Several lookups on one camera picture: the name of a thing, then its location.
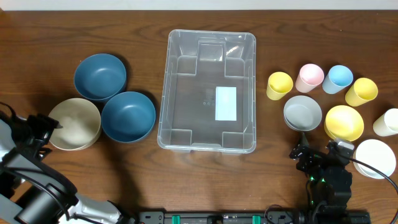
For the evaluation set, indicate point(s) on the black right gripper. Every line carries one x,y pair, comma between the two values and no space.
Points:
313,155

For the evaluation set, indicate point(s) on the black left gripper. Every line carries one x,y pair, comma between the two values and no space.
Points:
40,129

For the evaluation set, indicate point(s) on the beige plastic bowl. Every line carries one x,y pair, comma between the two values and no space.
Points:
80,122

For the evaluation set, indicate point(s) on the dark blue bowl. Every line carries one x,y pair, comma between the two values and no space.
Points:
128,117
100,77

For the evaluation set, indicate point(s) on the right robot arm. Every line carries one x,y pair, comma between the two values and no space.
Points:
328,186

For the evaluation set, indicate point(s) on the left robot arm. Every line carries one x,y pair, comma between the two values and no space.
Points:
31,191

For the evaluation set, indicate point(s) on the clear plastic storage container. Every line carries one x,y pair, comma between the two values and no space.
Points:
197,62

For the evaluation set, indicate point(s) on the grey plastic bowl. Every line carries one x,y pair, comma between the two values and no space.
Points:
302,113

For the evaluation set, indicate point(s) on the yellow plastic bowl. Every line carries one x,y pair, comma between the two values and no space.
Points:
343,122

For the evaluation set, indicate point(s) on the yellow plastic cup left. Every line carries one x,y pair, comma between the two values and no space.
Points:
279,84

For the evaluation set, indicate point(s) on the yellow plastic cup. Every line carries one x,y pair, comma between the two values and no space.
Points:
279,84
362,91

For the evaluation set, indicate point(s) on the pink plastic cup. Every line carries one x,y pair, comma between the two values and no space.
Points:
309,77

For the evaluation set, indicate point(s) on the white plastic bowl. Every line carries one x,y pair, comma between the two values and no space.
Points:
377,154

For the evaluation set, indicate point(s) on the light blue plastic cup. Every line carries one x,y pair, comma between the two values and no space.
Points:
338,78

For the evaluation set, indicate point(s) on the yellow plastic cup right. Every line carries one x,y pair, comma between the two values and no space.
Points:
362,91

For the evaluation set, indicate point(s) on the cream plastic cup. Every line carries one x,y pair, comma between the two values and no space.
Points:
386,125

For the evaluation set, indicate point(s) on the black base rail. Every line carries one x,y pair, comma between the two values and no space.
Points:
277,216

